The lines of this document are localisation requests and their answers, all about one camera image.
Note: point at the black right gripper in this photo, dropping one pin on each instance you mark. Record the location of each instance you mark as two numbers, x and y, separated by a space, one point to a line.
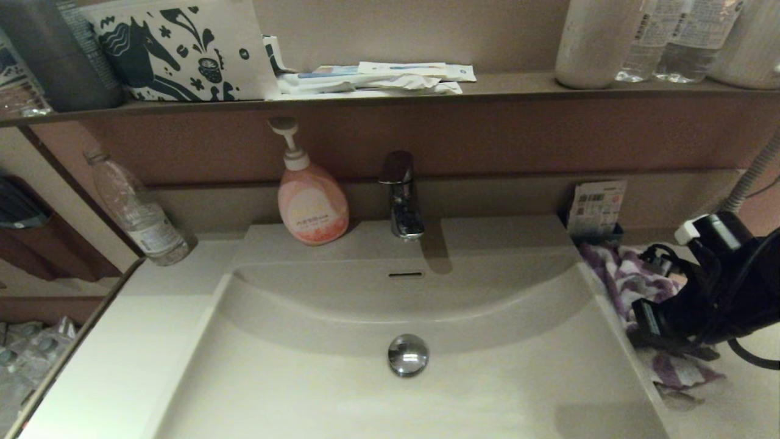
664 329

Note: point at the purple white striped towel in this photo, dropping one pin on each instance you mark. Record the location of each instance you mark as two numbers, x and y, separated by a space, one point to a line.
634 280

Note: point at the chrome sink faucet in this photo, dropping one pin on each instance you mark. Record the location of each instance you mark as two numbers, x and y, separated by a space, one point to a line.
403 207

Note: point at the white sink basin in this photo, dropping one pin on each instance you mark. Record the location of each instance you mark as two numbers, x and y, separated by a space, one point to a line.
292 378

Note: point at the small dark blue holder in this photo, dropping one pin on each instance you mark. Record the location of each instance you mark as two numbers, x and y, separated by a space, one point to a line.
615 231

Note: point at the white printed paper card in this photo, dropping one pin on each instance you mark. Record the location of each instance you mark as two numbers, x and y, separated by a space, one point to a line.
597 206

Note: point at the chrome drain stopper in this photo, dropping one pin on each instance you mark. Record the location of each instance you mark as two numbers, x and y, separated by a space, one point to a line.
408 355

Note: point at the clear labelled water bottle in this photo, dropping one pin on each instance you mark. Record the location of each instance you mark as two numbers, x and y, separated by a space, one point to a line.
688 50
639 56

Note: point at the white cylinder bottle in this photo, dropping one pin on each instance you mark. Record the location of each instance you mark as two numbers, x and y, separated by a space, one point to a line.
593 44

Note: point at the white ribbed container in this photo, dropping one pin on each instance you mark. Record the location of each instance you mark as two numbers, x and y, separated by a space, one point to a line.
749 44

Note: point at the white toothbrush packet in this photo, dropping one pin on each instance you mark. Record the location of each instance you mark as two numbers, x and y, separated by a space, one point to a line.
420 70

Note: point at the pink soap pump bottle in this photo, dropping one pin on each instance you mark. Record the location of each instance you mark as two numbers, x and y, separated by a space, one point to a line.
312 206

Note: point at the blue printed packet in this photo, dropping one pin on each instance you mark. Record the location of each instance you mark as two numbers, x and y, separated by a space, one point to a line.
332 73

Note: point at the small white green box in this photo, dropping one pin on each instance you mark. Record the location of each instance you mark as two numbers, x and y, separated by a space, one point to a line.
272 56

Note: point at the empty clear plastic bottle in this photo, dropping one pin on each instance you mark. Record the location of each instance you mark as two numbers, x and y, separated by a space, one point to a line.
143 224

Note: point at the white horse print box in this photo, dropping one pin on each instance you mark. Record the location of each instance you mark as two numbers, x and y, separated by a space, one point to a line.
181 50

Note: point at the dark grey cylinder container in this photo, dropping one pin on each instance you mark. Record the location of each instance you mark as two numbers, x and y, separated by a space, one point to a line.
44 61

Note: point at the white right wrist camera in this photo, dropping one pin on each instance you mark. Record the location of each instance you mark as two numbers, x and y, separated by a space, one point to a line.
716 235

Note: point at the brown wall shelf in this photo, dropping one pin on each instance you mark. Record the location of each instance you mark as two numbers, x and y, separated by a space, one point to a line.
518 91

